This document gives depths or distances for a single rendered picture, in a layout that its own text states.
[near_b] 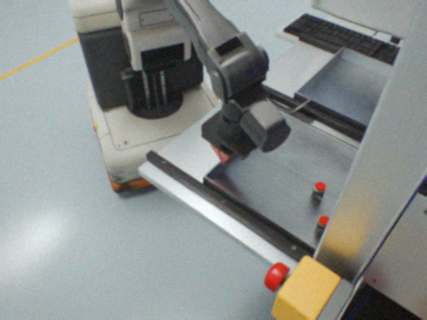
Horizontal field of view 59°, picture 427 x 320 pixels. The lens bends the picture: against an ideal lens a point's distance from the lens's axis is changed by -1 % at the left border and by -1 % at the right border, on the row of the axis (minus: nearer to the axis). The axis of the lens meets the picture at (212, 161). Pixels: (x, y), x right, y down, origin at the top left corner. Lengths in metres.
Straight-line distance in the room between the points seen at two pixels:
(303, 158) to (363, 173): 0.43
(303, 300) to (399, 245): 0.13
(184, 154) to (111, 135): 0.98
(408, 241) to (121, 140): 1.45
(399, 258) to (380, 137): 0.16
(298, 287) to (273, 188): 0.31
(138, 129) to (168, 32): 0.55
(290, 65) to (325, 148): 0.32
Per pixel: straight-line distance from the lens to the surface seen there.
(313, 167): 0.83
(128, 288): 1.65
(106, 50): 1.72
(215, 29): 0.58
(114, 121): 1.85
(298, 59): 1.13
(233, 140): 0.67
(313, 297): 0.51
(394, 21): 1.47
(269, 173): 0.80
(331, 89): 1.04
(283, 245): 0.68
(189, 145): 0.85
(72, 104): 2.47
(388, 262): 0.50
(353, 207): 0.45
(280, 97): 0.95
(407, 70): 0.34
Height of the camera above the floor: 1.49
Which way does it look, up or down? 48 degrees down
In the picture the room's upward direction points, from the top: straight up
